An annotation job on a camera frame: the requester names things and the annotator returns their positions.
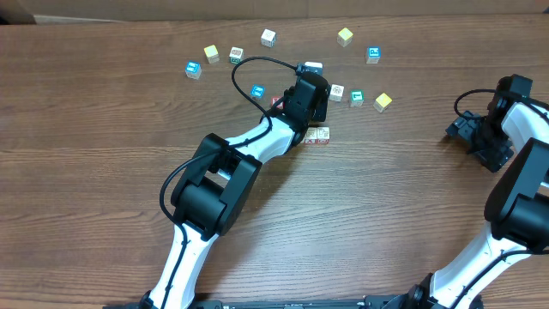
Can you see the yellow 8 block top right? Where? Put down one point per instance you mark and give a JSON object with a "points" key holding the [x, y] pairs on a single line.
{"points": [[344, 37]]}

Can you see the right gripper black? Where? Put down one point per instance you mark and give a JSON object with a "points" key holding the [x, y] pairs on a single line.
{"points": [[497, 158]]}

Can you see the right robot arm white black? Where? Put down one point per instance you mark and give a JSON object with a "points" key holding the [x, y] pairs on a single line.
{"points": [[513, 134]]}

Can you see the blue P block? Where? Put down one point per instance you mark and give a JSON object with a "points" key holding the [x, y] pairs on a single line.
{"points": [[373, 54]]}

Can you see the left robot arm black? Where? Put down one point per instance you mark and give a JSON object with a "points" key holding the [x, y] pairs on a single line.
{"points": [[215, 184]]}

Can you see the blue L block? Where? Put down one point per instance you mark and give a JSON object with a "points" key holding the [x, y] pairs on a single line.
{"points": [[311, 136]]}

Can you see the green T block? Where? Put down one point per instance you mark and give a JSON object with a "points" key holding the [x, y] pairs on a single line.
{"points": [[357, 97]]}

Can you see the white block top centre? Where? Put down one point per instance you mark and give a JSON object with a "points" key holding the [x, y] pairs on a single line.
{"points": [[268, 38]]}

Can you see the yellow block top left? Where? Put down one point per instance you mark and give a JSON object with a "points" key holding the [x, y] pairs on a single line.
{"points": [[212, 54]]}

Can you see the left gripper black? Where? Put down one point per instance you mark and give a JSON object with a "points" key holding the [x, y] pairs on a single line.
{"points": [[320, 112]]}

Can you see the white patterned block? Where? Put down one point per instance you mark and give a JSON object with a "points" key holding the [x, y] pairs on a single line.
{"points": [[336, 92]]}

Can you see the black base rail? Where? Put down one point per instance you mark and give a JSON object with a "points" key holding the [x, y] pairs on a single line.
{"points": [[369, 302]]}

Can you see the white block red C side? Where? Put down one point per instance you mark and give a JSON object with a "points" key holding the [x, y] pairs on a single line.
{"points": [[323, 135]]}

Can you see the white block green side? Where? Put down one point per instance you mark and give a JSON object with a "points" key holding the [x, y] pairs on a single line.
{"points": [[236, 55]]}

